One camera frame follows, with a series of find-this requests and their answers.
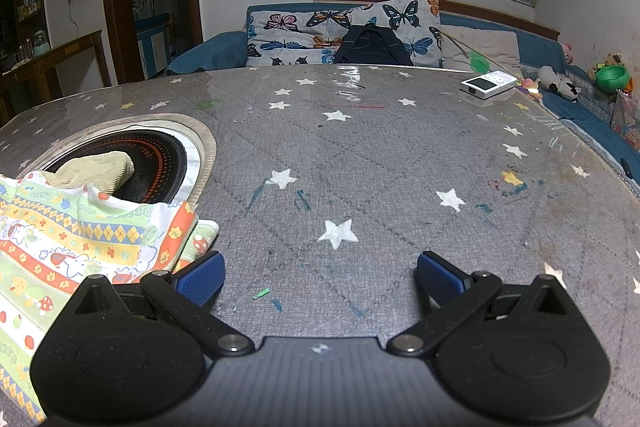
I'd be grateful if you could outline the colourful patterned child's shirt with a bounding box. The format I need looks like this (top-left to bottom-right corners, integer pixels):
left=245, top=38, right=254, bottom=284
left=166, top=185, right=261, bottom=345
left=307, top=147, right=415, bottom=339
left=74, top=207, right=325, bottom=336
left=0, top=150, right=221, bottom=424

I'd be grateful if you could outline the green plastic bowl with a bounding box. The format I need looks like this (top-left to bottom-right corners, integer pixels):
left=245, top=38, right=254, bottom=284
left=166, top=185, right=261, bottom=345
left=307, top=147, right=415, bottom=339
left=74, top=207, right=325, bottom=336
left=594, top=64, right=630, bottom=93

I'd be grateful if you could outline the dark wooden side table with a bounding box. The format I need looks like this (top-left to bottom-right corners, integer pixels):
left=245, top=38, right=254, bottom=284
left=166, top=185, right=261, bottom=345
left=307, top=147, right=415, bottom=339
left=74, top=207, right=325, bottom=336
left=0, top=30, right=112, bottom=124

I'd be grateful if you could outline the round black built-in cooker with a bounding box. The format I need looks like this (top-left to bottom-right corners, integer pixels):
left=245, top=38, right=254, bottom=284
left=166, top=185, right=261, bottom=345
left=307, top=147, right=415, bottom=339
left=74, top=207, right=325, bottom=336
left=30, top=113, right=217, bottom=208

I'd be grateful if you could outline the blue and white cabinet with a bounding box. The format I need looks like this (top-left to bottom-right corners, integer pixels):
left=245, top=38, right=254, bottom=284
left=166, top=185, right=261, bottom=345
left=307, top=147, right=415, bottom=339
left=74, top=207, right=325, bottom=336
left=135, top=13, right=172, bottom=80

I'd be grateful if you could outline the black backpack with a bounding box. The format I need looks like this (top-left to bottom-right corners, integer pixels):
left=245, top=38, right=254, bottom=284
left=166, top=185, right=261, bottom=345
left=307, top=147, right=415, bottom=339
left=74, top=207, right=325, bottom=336
left=333, top=25, right=416, bottom=66

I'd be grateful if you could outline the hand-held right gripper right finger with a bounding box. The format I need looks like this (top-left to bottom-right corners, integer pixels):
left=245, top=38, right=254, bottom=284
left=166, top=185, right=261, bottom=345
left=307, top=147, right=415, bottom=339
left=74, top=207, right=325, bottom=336
left=387, top=250, right=574, bottom=356

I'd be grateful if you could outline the black and white plush toy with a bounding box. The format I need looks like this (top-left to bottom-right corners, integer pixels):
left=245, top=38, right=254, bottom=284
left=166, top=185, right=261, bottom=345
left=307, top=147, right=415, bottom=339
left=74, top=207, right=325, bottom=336
left=537, top=66, right=580, bottom=102

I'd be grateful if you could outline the beige cushion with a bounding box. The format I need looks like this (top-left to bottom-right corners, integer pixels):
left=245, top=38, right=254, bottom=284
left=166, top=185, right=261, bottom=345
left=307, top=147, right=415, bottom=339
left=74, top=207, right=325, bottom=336
left=440, top=26, right=522, bottom=73

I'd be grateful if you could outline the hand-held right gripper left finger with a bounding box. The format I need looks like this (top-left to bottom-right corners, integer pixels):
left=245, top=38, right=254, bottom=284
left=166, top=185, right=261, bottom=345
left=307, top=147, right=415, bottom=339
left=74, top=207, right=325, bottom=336
left=66, top=250, right=255, bottom=356

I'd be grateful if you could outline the small white electronic device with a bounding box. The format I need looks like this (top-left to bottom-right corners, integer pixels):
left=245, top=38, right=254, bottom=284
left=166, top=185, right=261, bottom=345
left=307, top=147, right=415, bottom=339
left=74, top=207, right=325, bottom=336
left=460, top=70, right=517, bottom=100

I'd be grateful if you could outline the blue sofa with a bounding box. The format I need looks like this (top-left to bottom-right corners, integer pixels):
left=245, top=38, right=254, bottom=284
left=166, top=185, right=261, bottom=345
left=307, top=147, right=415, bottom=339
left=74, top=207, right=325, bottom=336
left=165, top=2, right=640, bottom=198

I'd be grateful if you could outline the pink picture book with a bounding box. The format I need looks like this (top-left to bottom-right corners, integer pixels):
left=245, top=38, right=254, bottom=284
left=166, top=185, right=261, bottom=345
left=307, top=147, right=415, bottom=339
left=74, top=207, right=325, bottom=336
left=610, top=89, right=640, bottom=154

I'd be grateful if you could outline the brown plush bear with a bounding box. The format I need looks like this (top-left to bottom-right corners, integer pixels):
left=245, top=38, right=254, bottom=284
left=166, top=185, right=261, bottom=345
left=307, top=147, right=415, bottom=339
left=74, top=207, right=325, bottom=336
left=587, top=51, right=626, bottom=80

